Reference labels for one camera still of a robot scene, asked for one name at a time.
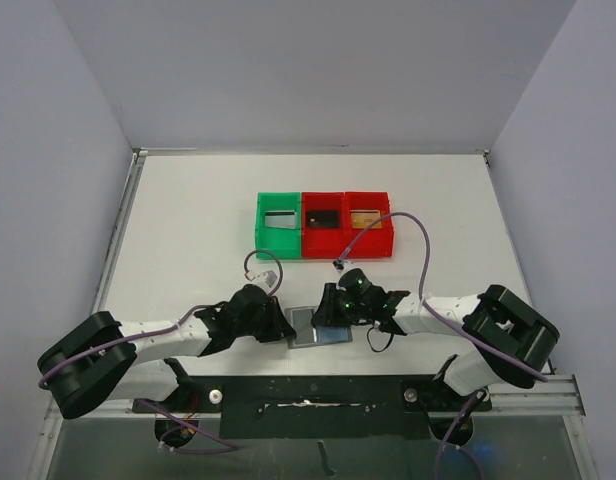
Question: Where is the black credit card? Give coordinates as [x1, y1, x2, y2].
[306, 210, 340, 229]
[289, 308, 317, 348]

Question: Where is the grey card holder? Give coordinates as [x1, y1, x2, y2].
[284, 306, 353, 349]

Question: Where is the green plastic bin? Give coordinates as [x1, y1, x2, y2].
[254, 192, 302, 260]

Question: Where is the silver VIP card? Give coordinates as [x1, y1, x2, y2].
[264, 210, 298, 230]

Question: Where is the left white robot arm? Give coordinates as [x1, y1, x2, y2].
[37, 284, 296, 420]

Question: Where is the red plastic bin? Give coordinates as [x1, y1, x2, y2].
[344, 192, 394, 259]
[302, 192, 346, 259]

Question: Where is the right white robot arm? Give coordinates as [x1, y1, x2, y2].
[311, 268, 560, 409]

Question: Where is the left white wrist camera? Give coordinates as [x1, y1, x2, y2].
[244, 270, 278, 293]

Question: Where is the front aluminium frame rail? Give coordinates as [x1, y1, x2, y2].
[28, 376, 597, 479]

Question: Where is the aluminium table edge rail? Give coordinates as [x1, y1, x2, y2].
[80, 147, 199, 346]

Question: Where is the right red plastic bin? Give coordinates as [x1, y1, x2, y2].
[344, 192, 394, 259]

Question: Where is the middle red plastic bin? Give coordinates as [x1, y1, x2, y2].
[302, 192, 346, 259]

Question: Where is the gold credit card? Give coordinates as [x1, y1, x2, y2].
[350, 210, 382, 230]

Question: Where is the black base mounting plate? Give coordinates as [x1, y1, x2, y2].
[154, 360, 492, 448]

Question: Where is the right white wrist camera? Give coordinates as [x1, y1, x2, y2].
[333, 259, 357, 275]

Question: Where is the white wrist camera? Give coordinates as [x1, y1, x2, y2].
[244, 270, 278, 293]
[333, 259, 357, 275]

